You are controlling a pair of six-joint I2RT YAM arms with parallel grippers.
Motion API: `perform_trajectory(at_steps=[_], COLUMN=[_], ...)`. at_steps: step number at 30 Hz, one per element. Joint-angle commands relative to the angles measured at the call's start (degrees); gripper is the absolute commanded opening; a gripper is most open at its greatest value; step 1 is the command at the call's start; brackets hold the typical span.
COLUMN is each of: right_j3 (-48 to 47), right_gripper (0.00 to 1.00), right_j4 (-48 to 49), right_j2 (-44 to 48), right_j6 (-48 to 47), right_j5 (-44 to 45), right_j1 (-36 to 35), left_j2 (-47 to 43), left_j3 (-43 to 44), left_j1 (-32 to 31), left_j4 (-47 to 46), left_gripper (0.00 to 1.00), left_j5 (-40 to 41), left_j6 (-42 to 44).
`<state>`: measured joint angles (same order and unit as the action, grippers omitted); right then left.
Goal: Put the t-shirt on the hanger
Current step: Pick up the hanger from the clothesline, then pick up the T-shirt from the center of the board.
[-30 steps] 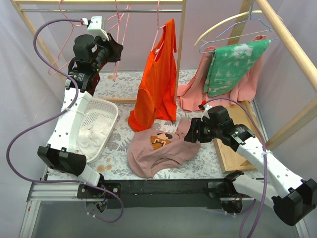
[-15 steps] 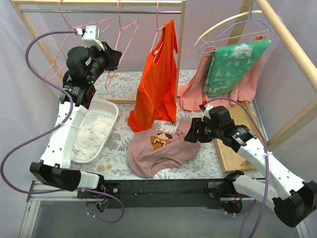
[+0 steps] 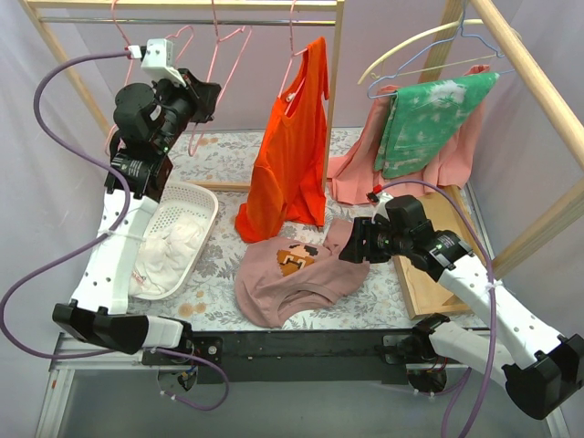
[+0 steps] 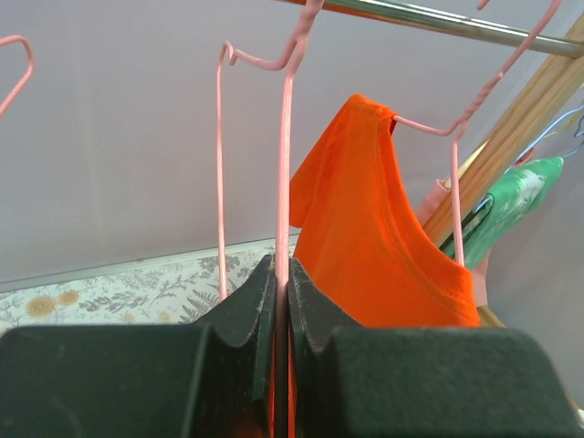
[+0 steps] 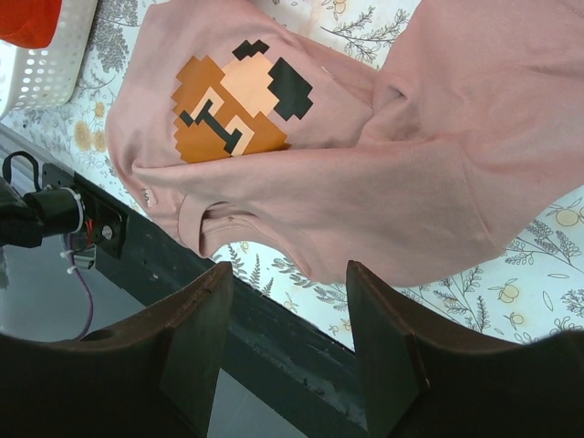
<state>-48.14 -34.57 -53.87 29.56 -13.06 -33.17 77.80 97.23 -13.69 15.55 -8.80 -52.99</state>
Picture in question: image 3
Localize dusty pink graphic t-shirt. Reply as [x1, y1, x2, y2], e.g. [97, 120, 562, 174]
[235, 219, 370, 329]

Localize pink wire hanger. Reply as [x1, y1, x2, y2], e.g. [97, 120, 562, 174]
[181, 1, 254, 158]
[104, 0, 195, 156]

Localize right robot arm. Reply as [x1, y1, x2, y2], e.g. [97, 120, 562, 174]
[339, 192, 583, 420]

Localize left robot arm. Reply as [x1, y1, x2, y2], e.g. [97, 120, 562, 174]
[52, 68, 221, 365]

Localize orange t-shirt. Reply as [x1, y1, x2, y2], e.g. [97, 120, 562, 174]
[235, 36, 329, 243]

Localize pink hanger holding orange shirt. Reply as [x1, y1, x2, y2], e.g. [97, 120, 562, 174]
[277, 0, 305, 98]

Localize salmon pink pleated garment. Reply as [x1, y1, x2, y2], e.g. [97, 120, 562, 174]
[327, 65, 499, 204]

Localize right wooden clothes rack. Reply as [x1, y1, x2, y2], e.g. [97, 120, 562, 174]
[378, 0, 584, 320]

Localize wooden clothes rack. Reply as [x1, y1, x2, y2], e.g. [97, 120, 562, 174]
[17, 0, 344, 197]
[378, 0, 584, 320]

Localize floral table cloth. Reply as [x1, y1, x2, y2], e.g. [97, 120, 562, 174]
[128, 131, 415, 331]

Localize white laundry basket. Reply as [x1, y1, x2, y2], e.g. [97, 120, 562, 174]
[129, 182, 218, 301]

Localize green tie-dye garment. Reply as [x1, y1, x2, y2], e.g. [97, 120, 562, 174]
[373, 66, 499, 186]

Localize white garment in basket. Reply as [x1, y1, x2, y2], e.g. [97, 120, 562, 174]
[129, 215, 203, 297]

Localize left wooden clothes rack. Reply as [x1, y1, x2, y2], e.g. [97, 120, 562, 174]
[17, 0, 344, 197]

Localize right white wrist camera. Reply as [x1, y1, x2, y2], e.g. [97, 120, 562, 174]
[367, 191, 393, 217]

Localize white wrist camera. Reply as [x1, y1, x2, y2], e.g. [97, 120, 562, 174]
[367, 191, 393, 217]
[127, 38, 186, 88]

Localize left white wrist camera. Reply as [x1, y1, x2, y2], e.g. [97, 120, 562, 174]
[127, 38, 186, 88]

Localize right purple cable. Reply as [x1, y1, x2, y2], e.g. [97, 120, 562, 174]
[382, 179, 498, 438]

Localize purple cable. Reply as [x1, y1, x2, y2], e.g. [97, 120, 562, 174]
[382, 179, 498, 438]
[1, 49, 229, 411]

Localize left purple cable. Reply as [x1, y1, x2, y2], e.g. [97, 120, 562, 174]
[1, 49, 229, 411]

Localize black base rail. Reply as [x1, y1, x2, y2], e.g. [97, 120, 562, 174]
[141, 328, 448, 384]

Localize blue wire hanger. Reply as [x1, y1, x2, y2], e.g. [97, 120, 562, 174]
[358, 1, 506, 99]

